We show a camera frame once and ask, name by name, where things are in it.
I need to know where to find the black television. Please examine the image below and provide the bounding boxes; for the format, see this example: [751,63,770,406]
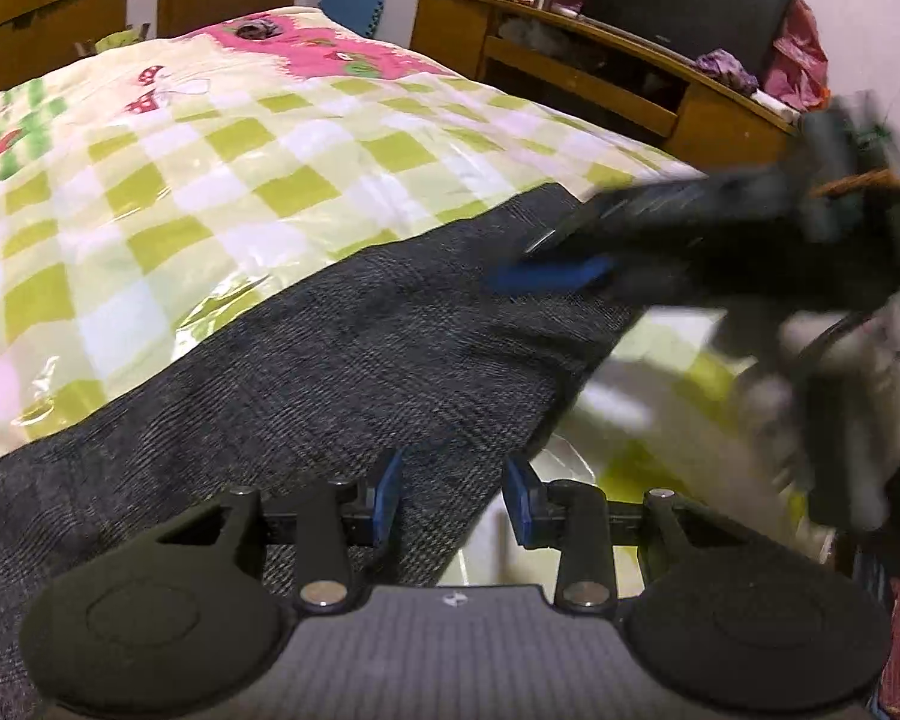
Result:
[580,0,793,76]

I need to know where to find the wooden TV cabinet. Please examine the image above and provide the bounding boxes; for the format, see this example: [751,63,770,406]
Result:
[409,0,797,171]

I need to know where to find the blue foam mat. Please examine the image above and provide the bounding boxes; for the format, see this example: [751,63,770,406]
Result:
[318,0,385,39]

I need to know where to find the pink cloth behind television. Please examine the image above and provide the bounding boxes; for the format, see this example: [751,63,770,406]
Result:
[502,0,831,113]

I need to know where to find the white gloved hand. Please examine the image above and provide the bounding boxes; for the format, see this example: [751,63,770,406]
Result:
[733,288,900,533]

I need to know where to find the dark grey checked pants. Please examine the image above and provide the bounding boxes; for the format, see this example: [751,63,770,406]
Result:
[0,184,635,718]

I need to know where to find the purple crumpled cloth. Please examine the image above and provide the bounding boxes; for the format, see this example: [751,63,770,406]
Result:
[694,49,759,98]

